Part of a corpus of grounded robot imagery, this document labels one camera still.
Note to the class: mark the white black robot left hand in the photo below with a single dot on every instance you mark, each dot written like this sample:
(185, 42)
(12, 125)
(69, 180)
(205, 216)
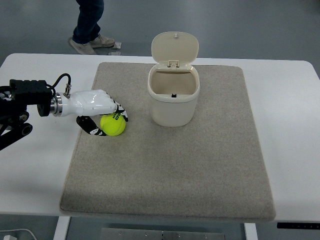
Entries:
(89, 106)

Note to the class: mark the yellow tennis ball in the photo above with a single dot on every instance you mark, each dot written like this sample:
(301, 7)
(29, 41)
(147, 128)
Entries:
(112, 124)

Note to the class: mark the cream bin with lid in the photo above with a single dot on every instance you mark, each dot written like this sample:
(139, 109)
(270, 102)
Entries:
(173, 83)

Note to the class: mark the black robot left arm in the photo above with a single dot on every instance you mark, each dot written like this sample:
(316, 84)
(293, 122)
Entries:
(18, 95)

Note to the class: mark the floor socket plate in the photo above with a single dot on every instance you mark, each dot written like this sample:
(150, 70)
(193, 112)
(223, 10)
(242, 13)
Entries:
(115, 50)

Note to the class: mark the person in jeans and sneakers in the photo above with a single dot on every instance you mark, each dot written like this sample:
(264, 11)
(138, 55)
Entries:
(86, 35)

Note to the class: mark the white left table leg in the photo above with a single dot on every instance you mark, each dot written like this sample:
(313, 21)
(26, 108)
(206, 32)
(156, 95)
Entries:
(62, 227)

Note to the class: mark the white table leg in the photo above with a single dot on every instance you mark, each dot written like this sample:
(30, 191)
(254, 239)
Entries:
(250, 231)
(62, 227)

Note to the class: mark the grey felt mat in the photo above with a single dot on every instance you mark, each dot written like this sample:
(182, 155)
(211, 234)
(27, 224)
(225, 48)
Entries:
(211, 168)

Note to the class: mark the white plug on floor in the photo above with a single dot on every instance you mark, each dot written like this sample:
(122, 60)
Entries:
(9, 237)

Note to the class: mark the white right table leg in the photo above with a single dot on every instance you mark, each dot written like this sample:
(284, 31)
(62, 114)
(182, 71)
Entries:
(250, 231)

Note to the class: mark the black table control panel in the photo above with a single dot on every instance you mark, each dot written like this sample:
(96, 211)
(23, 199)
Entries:
(298, 225)

